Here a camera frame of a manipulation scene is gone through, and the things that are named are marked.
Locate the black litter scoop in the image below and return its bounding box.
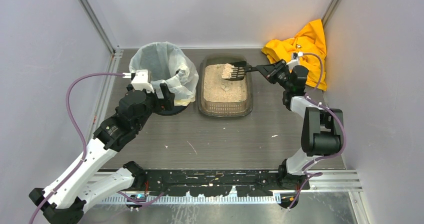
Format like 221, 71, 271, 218
225, 61, 256, 81

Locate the brown plastic litter box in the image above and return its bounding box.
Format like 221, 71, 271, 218
196, 54, 254, 118

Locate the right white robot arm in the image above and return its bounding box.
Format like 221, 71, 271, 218
254, 60, 344, 185

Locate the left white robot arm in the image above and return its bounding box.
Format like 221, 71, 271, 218
29, 83, 175, 224

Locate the litter clump in scoop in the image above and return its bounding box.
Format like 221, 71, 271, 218
221, 63, 234, 79

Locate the beige cat litter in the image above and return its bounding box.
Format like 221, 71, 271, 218
203, 64, 248, 103

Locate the translucent white bin liner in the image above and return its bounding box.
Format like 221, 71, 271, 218
128, 42, 199, 106

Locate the yellow cloth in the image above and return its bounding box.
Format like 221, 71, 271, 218
261, 19, 328, 92

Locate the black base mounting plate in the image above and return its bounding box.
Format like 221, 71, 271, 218
128, 169, 310, 197

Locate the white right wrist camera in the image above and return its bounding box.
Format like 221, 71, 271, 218
287, 52, 304, 70

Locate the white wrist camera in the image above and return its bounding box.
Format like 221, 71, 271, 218
123, 69, 155, 93
287, 52, 304, 70

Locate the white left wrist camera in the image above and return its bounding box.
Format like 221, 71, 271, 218
123, 69, 155, 93

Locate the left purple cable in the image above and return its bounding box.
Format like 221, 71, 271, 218
28, 72, 167, 224

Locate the aluminium frame rail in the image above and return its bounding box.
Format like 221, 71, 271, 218
79, 171, 364, 206

